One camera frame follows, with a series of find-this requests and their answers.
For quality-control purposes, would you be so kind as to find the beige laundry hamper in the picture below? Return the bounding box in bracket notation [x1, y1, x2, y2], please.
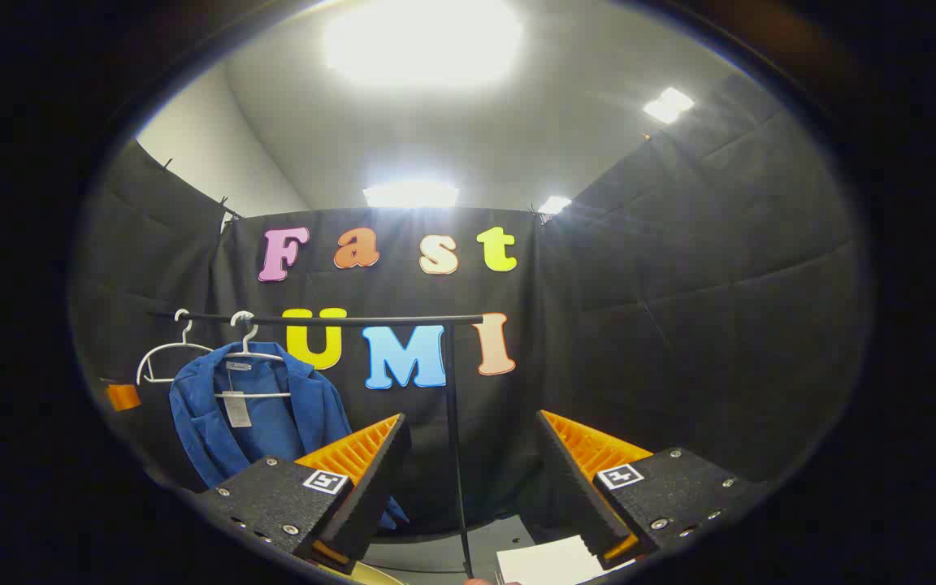
[338, 561, 409, 585]

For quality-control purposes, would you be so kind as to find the black backdrop cloth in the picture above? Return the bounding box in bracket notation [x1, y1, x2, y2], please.
[70, 73, 871, 537]

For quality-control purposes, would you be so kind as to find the large ceiling light panel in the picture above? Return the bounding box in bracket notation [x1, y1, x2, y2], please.
[323, 0, 524, 89]

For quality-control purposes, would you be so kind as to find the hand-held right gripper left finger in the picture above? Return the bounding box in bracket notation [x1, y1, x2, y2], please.
[188, 413, 414, 574]

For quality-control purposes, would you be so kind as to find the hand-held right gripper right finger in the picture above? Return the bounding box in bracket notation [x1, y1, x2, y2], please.
[533, 409, 774, 568]

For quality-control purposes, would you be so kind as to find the white paper sheet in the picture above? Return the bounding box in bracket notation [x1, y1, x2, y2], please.
[496, 535, 636, 585]

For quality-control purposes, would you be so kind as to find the black metal clothes rack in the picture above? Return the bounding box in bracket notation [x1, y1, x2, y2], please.
[151, 311, 487, 579]

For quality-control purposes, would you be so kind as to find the blue corduroy jacket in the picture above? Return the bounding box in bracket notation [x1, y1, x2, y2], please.
[169, 341, 410, 531]

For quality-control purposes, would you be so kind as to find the white plastic clothes hanger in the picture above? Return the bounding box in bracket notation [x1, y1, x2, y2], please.
[136, 309, 217, 385]
[214, 311, 292, 400]

